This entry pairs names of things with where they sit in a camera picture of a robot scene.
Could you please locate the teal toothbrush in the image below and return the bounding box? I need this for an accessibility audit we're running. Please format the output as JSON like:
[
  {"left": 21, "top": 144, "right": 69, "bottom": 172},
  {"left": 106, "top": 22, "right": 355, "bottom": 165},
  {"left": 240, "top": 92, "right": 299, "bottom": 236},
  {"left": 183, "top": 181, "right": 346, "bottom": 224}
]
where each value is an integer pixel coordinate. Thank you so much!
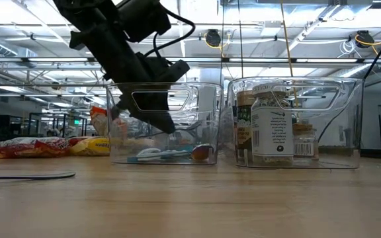
[{"left": 126, "top": 153, "right": 193, "bottom": 163}]

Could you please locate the yellow cable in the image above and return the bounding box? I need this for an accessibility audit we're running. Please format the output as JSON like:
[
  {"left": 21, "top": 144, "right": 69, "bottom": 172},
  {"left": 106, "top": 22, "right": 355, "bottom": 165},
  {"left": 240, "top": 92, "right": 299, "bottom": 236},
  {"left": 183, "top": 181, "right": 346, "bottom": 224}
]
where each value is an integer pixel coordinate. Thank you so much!
[{"left": 278, "top": 0, "right": 300, "bottom": 123}]

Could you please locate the black aluminium frame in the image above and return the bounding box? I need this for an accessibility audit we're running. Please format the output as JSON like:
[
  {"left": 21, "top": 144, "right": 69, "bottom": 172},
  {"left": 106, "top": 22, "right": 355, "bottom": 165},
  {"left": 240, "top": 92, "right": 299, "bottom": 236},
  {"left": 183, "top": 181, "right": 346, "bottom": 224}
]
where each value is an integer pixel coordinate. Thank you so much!
[{"left": 359, "top": 147, "right": 381, "bottom": 161}]

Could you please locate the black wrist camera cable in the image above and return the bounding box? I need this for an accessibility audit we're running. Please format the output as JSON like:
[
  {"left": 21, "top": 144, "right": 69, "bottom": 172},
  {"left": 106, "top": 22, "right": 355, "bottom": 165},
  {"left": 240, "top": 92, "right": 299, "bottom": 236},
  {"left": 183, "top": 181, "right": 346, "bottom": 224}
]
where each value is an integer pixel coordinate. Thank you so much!
[{"left": 143, "top": 7, "right": 196, "bottom": 65}]

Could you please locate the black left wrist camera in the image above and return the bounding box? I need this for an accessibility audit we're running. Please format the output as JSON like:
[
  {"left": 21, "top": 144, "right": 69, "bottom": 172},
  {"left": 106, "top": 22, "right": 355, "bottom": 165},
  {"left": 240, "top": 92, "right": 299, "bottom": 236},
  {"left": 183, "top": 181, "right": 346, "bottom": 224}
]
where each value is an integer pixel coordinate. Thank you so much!
[{"left": 116, "top": 0, "right": 172, "bottom": 43}]

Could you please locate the large tan-lid spice jar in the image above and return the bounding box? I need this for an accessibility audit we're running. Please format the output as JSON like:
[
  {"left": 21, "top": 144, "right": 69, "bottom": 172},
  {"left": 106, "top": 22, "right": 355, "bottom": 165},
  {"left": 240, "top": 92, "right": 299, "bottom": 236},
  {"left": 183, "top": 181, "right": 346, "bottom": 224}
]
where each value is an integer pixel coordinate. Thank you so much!
[{"left": 235, "top": 89, "right": 256, "bottom": 167}]

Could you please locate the yellow instant noodle packet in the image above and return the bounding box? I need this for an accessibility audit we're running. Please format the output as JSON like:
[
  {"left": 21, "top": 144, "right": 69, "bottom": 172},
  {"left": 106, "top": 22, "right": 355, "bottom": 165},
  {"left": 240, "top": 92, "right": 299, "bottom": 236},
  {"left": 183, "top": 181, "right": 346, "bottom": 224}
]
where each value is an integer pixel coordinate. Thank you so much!
[{"left": 68, "top": 136, "right": 111, "bottom": 157}]

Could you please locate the silver-red noodle packet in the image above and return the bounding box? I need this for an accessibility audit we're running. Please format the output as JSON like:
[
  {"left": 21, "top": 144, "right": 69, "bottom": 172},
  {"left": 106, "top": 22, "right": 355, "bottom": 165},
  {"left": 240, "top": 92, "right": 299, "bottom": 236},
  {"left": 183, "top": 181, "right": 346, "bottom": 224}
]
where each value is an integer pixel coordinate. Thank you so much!
[{"left": 0, "top": 136, "right": 74, "bottom": 159}]

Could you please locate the orange instant noodle packet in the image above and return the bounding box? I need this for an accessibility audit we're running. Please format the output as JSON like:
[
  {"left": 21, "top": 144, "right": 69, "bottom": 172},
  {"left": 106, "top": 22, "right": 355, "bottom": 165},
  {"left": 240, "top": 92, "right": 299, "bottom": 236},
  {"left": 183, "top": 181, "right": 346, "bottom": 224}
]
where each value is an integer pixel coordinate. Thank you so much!
[{"left": 89, "top": 105, "right": 110, "bottom": 137}]

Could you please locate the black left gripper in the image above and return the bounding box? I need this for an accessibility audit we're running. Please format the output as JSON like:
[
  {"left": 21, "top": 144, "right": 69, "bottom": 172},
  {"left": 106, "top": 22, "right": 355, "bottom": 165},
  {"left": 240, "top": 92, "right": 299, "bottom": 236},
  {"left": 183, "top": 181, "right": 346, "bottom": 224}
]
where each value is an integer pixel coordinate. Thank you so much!
[{"left": 69, "top": 16, "right": 191, "bottom": 135}]

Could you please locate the white-lid spice jar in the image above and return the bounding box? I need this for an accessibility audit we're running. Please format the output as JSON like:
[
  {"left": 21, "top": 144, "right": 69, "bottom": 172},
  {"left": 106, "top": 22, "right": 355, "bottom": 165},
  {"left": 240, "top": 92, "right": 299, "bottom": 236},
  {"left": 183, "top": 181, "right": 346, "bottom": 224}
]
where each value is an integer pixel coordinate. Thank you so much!
[{"left": 251, "top": 82, "right": 295, "bottom": 167}]

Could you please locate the small cork-lid jar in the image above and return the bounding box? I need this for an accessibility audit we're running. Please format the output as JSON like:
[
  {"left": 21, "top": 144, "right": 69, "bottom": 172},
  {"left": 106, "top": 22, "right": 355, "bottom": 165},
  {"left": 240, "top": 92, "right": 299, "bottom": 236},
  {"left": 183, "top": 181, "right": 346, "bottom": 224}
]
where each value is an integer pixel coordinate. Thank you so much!
[{"left": 292, "top": 123, "right": 318, "bottom": 159}]

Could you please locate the black ceiling cord reel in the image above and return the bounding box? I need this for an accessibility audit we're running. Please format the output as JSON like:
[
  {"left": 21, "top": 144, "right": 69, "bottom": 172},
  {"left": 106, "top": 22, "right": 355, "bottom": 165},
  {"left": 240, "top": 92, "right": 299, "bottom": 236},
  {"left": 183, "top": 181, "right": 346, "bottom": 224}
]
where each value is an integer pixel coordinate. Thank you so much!
[
  {"left": 203, "top": 28, "right": 233, "bottom": 50},
  {"left": 354, "top": 29, "right": 381, "bottom": 57}
]

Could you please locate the small clear plastic bin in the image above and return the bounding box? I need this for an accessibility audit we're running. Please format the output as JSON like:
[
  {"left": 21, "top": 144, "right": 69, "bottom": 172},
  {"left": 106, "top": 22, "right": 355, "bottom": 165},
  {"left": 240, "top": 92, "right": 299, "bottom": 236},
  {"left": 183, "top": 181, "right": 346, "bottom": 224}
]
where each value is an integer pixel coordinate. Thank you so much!
[
  {"left": 226, "top": 77, "right": 364, "bottom": 170},
  {"left": 106, "top": 81, "right": 224, "bottom": 166}
]

